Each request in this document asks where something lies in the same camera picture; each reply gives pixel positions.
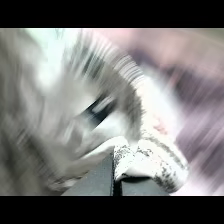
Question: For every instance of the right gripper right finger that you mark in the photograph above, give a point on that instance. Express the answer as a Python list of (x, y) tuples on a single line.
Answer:
[(143, 187)]

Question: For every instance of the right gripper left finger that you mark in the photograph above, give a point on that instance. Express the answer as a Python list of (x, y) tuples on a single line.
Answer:
[(98, 180)]

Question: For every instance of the grey striped garment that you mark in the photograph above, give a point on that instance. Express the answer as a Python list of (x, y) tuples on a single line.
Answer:
[(133, 156)]

